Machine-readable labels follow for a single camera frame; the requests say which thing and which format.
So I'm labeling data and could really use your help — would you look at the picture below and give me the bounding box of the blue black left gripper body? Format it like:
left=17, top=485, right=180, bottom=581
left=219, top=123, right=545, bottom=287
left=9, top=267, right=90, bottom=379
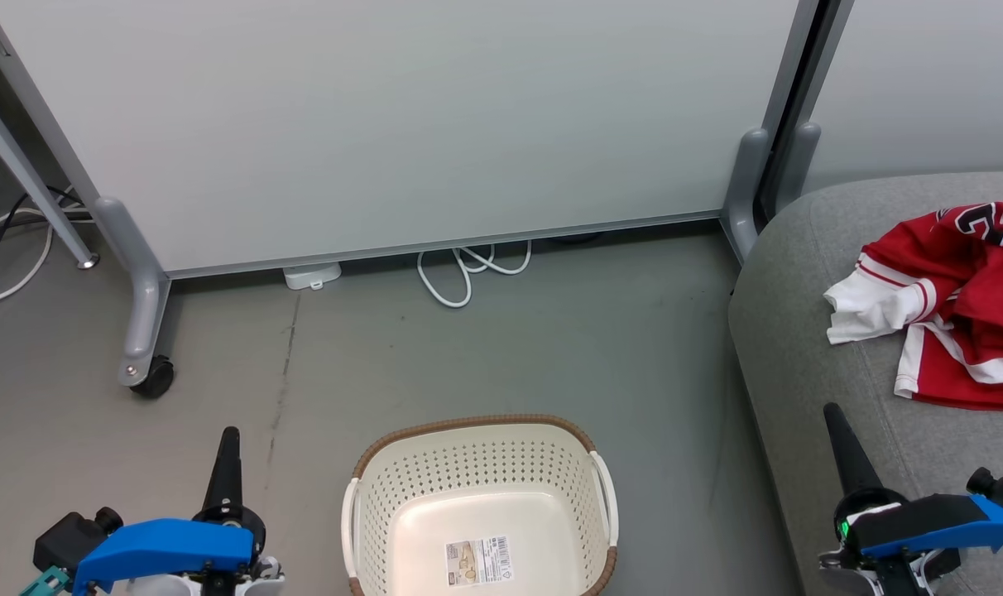
left=71, top=505, right=286, bottom=596

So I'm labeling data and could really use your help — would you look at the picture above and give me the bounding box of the red jersey with black number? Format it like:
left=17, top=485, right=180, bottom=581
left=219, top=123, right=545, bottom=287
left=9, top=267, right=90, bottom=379
left=824, top=201, right=1003, bottom=386

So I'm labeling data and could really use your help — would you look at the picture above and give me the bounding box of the white floor cable bundle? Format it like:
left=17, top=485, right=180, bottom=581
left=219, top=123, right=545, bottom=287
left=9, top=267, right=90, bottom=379
left=0, top=186, right=80, bottom=307

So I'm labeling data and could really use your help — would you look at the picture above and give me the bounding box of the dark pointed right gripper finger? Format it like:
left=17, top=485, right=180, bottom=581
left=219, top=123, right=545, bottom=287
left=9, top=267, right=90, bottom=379
left=824, top=403, right=883, bottom=502

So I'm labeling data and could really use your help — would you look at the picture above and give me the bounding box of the red white striped garment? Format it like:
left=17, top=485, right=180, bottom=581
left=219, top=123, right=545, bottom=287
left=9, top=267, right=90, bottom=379
left=895, top=319, right=1003, bottom=412

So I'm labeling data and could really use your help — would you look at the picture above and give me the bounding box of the large white partition panel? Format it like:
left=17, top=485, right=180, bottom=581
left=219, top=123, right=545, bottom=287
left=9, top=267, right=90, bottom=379
left=0, top=0, right=821, bottom=278

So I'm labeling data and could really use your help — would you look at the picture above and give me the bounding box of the basket barcode sticker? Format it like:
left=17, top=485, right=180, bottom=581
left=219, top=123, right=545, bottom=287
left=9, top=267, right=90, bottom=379
left=445, top=536, right=512, bottom=587

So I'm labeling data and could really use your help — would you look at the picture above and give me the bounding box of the white looped cable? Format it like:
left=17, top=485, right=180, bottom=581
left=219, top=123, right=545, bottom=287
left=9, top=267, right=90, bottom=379
left=417, top=240, right=533, bottom=309

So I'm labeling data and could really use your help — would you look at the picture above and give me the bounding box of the grey fabric sofa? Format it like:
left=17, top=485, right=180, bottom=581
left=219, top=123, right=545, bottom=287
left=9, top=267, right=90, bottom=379
left=727, top=171, right=1003, bottom=596

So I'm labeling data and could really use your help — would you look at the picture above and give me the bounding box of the teal left cable connector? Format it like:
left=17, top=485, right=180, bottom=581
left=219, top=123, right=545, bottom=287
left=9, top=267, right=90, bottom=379
left=20, top=565, right=68, bottom=596

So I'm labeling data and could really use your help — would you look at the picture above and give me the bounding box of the grey metal table leg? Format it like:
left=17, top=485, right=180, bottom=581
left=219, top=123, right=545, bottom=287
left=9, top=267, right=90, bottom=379
left=0, top=79, right=101, bottom=270

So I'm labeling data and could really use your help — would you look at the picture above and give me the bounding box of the black floor cable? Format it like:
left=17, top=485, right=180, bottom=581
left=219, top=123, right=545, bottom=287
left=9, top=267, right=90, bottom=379
left=0, top=186, right=93, bottom=257

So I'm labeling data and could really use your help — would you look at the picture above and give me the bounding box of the white power adapter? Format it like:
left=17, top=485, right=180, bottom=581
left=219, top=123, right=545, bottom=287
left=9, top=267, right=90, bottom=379
left=284, top=262, right=343, bottom=291

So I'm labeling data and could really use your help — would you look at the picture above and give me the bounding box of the grey partition foot with caster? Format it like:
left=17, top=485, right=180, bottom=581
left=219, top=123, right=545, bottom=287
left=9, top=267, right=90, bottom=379
left=94, top=196, right=175, bottom=400

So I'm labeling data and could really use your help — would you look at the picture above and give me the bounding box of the cream perforated laundry basket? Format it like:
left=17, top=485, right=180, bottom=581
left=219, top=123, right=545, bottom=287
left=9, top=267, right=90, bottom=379
left=340, top=414, right=618, bottom=596

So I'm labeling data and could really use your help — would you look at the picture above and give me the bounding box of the narrow white partition panel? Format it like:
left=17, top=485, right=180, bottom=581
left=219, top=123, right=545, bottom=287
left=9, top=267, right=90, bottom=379
left=758, top=0, right=1003, bottom=220

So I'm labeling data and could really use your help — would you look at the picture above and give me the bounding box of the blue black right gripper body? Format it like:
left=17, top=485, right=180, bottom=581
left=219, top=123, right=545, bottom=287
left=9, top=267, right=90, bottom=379
left=818, top=487, right=1003, bottom=596

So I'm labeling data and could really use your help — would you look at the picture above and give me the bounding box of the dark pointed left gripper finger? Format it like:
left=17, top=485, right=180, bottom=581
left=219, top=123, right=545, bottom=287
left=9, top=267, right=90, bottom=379
left=202, top=426, right=244, bottom=512

